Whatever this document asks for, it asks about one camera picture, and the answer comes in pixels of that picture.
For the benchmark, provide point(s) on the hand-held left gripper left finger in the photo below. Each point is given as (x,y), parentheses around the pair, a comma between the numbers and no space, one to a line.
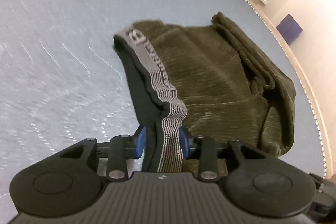
(140,142)

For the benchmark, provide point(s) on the grey quilted mattress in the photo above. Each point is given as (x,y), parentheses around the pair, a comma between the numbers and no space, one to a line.
(60,56)

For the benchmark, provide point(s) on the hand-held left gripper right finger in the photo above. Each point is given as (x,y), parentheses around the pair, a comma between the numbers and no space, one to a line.
(183,144)

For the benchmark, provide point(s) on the purple box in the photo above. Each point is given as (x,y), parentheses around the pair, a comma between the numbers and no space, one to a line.
(291,28)

